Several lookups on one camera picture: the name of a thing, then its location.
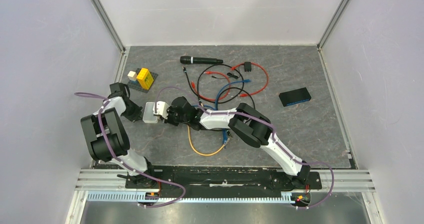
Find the black cable loop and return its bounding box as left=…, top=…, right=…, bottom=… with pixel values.
left=182, top=64, right=247, bottom=104

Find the black microphone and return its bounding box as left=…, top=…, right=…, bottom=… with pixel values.
left=180, top=56, right=224, bottom=65

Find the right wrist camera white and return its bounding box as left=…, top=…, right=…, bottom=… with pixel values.
left=153, top=101, right=169, bottom=119

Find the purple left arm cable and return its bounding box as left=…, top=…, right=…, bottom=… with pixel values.
left=74, top=91, right=186, bottom=209

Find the yellow toy brick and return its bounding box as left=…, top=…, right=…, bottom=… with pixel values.
left=136, top=68, right=154, bottom=90

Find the cream toy brick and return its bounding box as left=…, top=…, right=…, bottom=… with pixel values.
left=127, top=71, right=138, bottom=81

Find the yellow ethernet cable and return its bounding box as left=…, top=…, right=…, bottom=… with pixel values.
left=187, top=124, right=228, bottom=157

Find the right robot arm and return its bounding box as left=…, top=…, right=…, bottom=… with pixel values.
left=153, top=97, right=311, bottom=188

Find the white cable duct strip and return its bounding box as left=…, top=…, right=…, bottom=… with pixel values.
left=87, top=191, right=295, bottom=204

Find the white network switch box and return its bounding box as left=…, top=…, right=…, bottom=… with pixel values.
left=142, top=102, right=159, bottom=124

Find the red cable loop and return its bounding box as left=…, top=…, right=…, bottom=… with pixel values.
left=190, top=71, right=232, bottom=102

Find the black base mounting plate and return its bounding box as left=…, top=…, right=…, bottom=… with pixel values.
left=119, top=165, right=323, bottom=198

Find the long black cable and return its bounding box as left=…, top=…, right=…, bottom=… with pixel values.
left=211, top=87, right=257, bottom=140

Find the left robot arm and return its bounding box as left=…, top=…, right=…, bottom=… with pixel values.
left=75, top=82, right=157, bottom=188

